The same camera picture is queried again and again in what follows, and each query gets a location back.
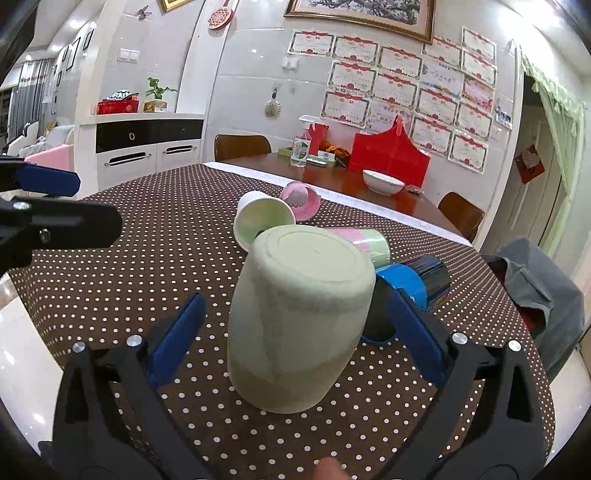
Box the beige green cup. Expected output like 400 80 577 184
228 225 376 414

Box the white paper cup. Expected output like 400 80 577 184
233 191 296 251

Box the small pink cup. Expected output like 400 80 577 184
280 181 321 222

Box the person's right hand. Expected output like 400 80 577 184
312 457 351 480

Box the pink stool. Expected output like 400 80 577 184
25 144 74 171

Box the red CAT cushion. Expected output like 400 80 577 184
518 307 543 338

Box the red box on sideboard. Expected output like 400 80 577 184
96 90 139 115

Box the grey jacket on chair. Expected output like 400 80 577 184
483 238 585 380

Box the brown polka dot tablecloth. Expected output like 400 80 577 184
8 163 558 480

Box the black blue can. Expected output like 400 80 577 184
362 255 451 344

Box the small green potted plant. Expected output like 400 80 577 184
143 77 177 113

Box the right brown wooden chair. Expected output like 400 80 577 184
438 192 485 242

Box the brown wooden chair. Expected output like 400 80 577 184
214 134 271 161
438 192 485 242

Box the pink green glass jar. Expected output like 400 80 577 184
328 227 391 269

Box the left brown wooden chair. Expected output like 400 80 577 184
214 134 271 161

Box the gold framed red picture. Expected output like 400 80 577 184
159 0 191 12

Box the white ceramic bowl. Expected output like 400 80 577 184
363 170 406 196

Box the red diamond door decoration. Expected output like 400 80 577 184
515 144 545 184

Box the clear spray bottle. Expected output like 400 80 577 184
290 115 318 168

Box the red gift bag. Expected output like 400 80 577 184
348 116 430 189

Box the green tray with items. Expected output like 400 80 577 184
277 147 337 167

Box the red box on table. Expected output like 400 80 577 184
308 122 329 155

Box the green door curtain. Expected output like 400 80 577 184
521 52 585 256

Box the framed flower painting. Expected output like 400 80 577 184
284 0 436 44

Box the round red wall ornament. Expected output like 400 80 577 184
207 0 233 30

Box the hanging brush on wall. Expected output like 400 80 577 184
263 87 281 118

